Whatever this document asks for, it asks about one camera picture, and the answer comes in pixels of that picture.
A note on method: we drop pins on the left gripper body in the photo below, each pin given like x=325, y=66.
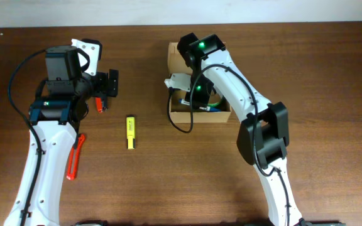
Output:
x=98, y=84

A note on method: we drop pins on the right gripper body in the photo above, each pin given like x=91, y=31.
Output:
x=200, y=90

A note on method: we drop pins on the yellow highlighter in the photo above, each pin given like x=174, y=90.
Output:
x=130, y=132

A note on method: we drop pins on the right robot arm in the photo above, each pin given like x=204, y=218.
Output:
x=263, y=133

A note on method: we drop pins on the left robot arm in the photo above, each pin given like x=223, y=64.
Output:
x=54, y=120

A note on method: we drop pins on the green tape roll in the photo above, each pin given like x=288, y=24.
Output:
x=216, y=103

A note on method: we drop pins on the cardboard box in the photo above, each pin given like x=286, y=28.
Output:
x=181, y=113

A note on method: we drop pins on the orange utility knife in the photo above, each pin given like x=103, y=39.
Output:
x=74, y=156

